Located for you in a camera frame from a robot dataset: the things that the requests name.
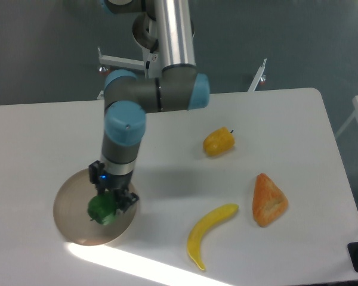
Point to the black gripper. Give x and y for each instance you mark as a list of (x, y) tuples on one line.
[(103, 180)]

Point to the green toy bell pepper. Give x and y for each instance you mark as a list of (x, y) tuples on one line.
[(102, 208)]

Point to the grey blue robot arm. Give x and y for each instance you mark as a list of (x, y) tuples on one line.
[(125, 122)]

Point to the beige round plate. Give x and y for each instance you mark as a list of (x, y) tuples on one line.
[(73, 221)]

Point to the yellow toy bell pepper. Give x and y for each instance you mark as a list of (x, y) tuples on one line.
[(218, 142)]

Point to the yellow toy banana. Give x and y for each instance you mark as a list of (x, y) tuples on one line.
[(203, 226)]

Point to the orange toy bread wedge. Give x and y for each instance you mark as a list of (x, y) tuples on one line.
[(269, 202)]

